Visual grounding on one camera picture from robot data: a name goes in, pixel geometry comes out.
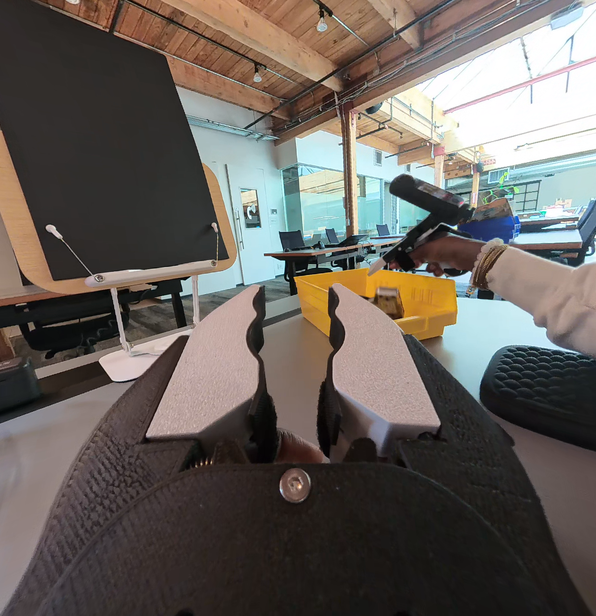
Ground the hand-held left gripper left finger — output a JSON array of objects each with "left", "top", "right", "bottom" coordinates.
[{"left": 146, "top": 284, "right": 281, "bottom": 464}]

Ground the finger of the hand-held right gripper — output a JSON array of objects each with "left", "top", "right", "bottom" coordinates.
[{"left": 367, "top": 224, "right": 445, "bottom": 277}]

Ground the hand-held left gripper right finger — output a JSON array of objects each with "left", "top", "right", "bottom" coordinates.
[{"left": 318, "top": 283, "right": 442, "bottom": 459}]

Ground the silver video switch hub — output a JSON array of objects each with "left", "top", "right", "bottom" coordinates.
[{"left": 372, "top": 286, "right": 406, "bottom": 320}]

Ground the yellow plastic bin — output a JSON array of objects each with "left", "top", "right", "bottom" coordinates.
[{"left": 294, "top": 268, "right": 458, "bottom": 341}]

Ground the person's right forearm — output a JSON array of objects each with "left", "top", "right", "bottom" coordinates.
[{"left": 485, "top": 245, "right": 596, "bottom": 365}]

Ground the wooden office desk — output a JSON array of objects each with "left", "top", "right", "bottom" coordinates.
[
  {"left": 509, "top": 228, "right": 584, "bottom": 264},
  {"left": 264, "top": 234, "right": 405, "bottom": 295}
]

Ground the grey desk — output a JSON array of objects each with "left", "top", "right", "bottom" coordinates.
[{"left": 0, "top": 294, "right": 596, "bottom": 616}]

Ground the person's right hand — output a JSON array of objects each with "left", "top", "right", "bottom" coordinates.
[{"left": 389, "top": 235, "right": 477, "bottom": 278}]

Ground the person's left hand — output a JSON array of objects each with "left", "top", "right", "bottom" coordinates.
[{"left": 278, "top": 430, "right": 325, "bottom": 464}]

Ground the green plant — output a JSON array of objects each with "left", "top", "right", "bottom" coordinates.
[{"left": 480, "top": 171, "right": 521, "bottom": 204}]

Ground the blue plastic bin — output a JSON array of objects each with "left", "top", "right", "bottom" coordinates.
[{"left": 458, "top": 214, "right": 521, "bottom": 244}]

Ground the black wrist rest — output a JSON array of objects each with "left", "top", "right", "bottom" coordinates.
[{"left": 480, "top": 345, "right": 596, "bottom": 454}]

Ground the beaded bracelet stack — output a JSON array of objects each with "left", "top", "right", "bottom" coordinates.
[{"left": 470, "top": 238, "right": 510, "bottom": 291}]

